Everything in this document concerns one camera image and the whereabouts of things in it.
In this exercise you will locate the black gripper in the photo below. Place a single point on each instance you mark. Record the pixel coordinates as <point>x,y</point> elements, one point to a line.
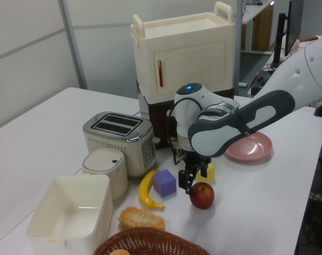
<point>193,159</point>

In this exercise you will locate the red apple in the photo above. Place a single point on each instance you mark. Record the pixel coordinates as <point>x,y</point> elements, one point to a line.
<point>203,196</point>

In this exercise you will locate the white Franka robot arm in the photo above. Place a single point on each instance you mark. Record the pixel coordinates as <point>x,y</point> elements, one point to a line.
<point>296,79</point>

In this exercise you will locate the white square plastic container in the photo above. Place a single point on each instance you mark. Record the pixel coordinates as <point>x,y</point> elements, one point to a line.
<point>70,194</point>

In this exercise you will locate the yellow foam cube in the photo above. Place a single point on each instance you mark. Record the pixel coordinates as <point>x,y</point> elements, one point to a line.
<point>211,174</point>

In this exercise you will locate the beige toast rack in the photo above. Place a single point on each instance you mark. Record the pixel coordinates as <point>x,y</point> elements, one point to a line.
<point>178,156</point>

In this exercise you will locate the purple foam cube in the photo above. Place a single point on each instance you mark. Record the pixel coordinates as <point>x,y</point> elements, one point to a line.
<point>164,184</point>

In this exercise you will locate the brown toast slice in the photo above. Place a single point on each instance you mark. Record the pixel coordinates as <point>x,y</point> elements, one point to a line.
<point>173,140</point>

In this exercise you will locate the yellow banana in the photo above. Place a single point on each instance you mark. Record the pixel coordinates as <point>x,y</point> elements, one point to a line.
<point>144,191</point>

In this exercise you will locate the pink plate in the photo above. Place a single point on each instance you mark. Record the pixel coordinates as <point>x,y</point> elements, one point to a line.
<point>256,148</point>

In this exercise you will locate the crusty bread roll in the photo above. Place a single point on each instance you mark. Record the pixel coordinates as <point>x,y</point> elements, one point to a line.
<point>140,219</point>

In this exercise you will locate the brown wicker basket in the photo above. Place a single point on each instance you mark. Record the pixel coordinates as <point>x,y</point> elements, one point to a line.
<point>150,241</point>

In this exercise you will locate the cream and chrome toaster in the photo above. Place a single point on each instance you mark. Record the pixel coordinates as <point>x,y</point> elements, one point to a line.
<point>115,151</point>

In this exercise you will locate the small white lidded bin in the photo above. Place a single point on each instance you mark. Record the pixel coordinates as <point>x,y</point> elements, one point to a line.
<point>102,162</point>

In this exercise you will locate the bread piece in basket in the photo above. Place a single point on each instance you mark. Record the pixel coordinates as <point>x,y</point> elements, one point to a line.
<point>119,252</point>

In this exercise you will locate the cream toy cabinet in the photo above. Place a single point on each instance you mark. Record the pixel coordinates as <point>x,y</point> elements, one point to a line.
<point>182,40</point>

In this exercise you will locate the wooden white shelf unit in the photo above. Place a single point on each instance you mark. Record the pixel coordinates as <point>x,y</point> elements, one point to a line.
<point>259,32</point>

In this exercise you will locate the black monitor stand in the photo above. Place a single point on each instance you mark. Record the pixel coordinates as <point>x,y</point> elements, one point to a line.
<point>278,40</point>

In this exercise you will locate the black monitor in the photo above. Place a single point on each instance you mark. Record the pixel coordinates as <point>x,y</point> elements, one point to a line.
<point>293,32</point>

